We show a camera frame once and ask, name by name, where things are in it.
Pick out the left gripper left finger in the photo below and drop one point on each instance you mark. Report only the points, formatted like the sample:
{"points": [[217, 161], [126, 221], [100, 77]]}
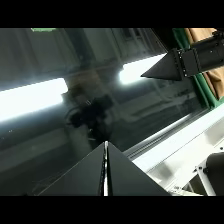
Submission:
{"points": [[83, 176]]}

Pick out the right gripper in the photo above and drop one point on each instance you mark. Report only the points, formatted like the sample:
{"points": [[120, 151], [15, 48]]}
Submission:
{"points": [[203, 58]]}

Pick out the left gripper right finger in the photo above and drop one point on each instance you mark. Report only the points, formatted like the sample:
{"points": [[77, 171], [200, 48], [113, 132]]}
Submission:
{"points": [[130, 176]]}

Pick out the green garment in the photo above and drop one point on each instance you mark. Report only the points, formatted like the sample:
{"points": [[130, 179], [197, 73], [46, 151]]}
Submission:
{"points": [[202, 88]]}

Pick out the brown garment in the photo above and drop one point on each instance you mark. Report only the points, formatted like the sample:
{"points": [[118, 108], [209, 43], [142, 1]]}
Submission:
{"points": [[216, 83]]}

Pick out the silver frame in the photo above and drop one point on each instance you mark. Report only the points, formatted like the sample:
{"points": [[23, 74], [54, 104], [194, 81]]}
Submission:
{"points": [[186, 140]]}

